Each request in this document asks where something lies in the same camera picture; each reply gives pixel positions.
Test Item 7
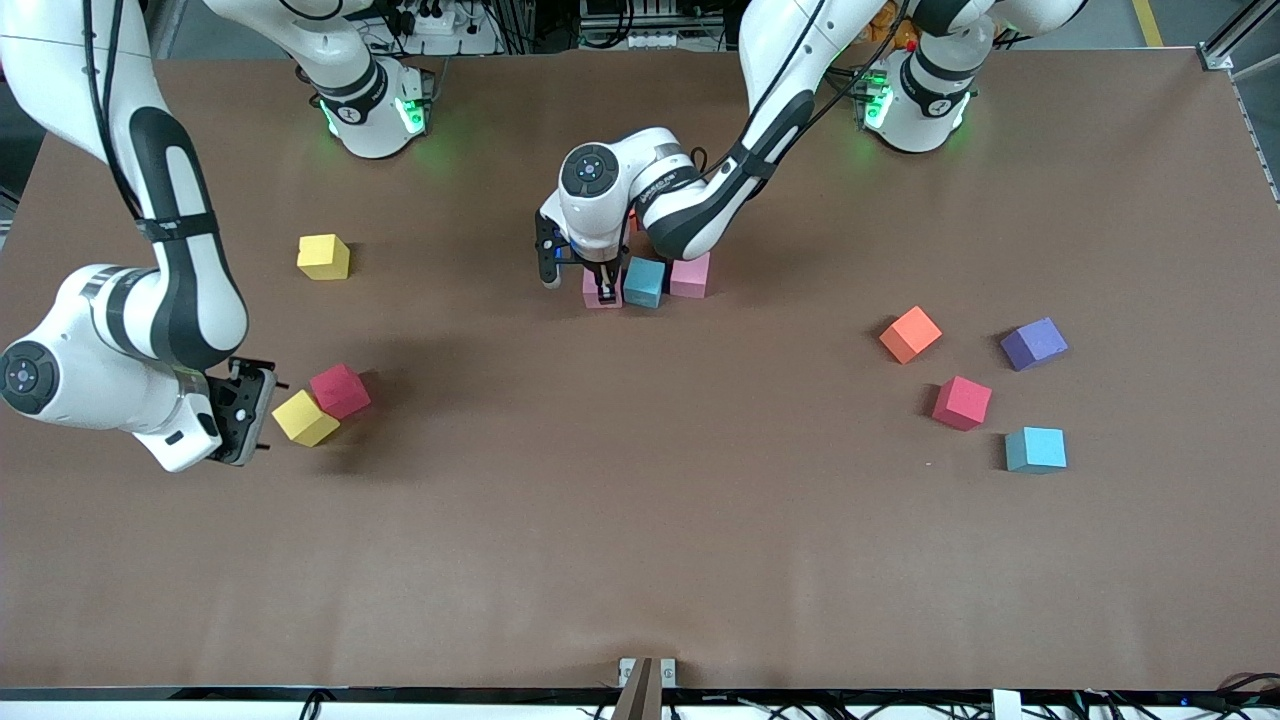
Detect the light blue foam block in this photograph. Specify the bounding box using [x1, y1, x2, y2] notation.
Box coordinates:
[1005, 427, 1068, 474]
[623, 257, 667, 309]

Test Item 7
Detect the yellow foam block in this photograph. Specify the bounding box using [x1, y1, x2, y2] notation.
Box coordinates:
[296, 233, 352, 282]
[272, 388, 341, 447]

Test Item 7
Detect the red foam block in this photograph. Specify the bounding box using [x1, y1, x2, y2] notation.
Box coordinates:
[932, 376, 994, 432]
[308, 362, 373, 419]

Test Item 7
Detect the white power strip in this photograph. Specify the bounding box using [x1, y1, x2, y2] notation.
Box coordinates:
[395, 0, 471, 37]
[590, 28, 721, 50]

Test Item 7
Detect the bag of orange items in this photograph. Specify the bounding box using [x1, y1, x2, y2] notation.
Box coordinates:
[845, 0, 919, 53]

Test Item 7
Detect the purple foam block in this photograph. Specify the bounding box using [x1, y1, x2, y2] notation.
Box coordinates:
[1000, 317, 1069, 372]

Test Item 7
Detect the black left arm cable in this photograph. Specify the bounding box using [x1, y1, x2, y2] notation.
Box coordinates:
[688, 0, 911, 179]

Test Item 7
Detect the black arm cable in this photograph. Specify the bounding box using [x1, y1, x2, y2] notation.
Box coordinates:
[688, 0, 911, 179]
[82, 0, 151, 226]

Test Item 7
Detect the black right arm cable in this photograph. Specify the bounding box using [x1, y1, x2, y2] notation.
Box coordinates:
[82, 0, 151, 226]

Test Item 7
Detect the small metal bracket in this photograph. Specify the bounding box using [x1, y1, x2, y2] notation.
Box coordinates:
[618, 657, 678, 689]

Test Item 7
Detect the brown post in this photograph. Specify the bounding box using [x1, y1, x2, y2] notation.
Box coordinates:
[612, 657, 663, 720]

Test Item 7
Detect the aluminium frame post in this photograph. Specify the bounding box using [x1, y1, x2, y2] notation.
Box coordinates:
[1195, 0, 1280, 73]

